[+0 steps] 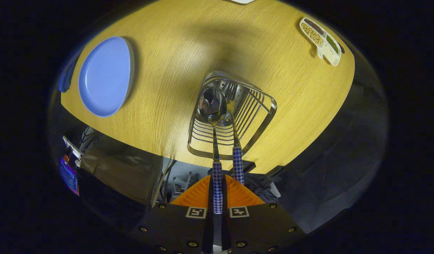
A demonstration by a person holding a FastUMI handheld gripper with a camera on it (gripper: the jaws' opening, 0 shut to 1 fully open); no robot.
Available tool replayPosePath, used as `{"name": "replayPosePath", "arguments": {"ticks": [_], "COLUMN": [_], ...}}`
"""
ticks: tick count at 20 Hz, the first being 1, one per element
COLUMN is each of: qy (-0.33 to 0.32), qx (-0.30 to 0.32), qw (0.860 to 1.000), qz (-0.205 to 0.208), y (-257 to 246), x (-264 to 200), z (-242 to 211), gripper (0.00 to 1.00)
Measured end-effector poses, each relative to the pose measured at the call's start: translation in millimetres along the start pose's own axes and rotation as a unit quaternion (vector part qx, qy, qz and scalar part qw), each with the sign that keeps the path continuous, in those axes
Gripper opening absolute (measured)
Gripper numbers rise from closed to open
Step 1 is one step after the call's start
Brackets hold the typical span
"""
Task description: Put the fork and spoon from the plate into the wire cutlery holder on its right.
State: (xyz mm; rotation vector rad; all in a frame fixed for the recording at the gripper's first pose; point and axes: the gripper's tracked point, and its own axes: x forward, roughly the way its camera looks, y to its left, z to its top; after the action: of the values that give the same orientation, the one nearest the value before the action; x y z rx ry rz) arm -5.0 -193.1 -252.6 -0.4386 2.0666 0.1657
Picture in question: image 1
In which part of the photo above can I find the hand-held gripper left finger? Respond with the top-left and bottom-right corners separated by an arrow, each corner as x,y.
132,175 -> 214,254

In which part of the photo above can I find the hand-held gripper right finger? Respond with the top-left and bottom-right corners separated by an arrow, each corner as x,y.
222,175 -> 305,254

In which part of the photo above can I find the fork with checkered handle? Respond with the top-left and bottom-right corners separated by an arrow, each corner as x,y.
226,101 -> 245,186

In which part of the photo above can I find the spoon with checkered handle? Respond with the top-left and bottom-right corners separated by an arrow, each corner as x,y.
198,86 -> 227,214

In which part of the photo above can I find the metal table leg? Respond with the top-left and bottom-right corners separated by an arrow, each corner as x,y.
151,159 -> 176,207

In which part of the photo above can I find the grey-brown cloth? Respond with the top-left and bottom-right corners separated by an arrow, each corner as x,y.
81,141 -> 164,208

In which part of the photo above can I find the lit screen device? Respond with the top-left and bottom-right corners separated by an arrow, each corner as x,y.
59,157 -> 80,196

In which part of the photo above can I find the blue round plate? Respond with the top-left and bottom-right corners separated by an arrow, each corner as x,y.
78,36 -> 135,117

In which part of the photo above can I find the blue folded cloth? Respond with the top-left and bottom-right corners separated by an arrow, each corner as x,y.
58,58 -> 78,94

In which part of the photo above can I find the white divided bean dish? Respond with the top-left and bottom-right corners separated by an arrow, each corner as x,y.
299,17 -> 342,67

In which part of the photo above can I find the metal wire basket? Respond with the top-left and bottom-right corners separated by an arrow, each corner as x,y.
186,71 -> 278,161

